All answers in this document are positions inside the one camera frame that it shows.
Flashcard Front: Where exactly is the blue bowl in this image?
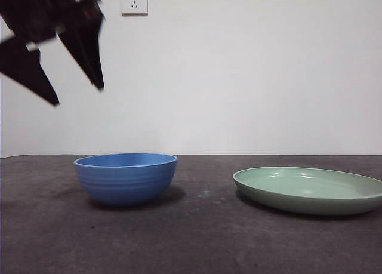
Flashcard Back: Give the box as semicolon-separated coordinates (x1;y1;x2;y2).
73;153;178;207

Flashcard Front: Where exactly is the green plate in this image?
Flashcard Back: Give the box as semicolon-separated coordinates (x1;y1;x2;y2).
232;166;382;217

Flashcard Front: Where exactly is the white wall socket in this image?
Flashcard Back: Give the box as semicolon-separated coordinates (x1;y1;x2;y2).
121;0;149;17

